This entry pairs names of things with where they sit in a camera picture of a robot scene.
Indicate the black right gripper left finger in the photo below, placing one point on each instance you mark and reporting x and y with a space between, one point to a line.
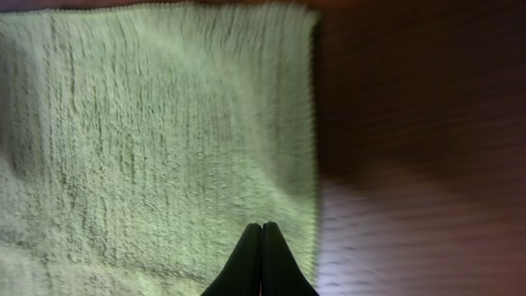
241 274

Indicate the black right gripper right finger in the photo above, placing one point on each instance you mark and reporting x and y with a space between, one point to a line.
280 274

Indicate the green microfiber cloth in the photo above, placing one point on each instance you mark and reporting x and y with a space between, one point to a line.
138 142

